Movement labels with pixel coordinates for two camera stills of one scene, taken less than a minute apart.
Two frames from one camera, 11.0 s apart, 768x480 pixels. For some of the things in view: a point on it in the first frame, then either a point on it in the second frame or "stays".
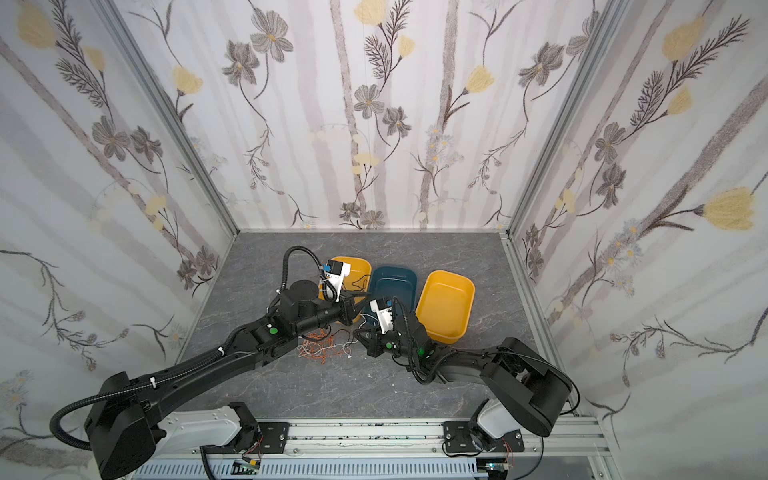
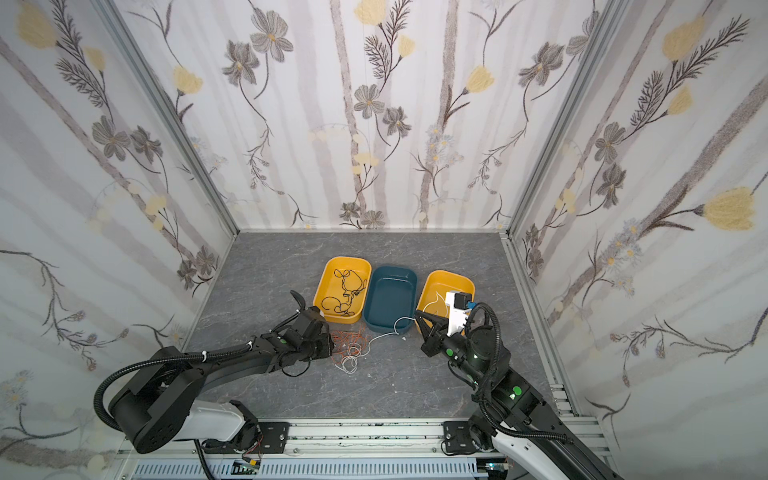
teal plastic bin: x=388 y=282 stays
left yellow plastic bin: x=359 y=279 stays
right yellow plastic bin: x=445 y=306 stays
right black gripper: x=372 y=339 -> x=433 y=334
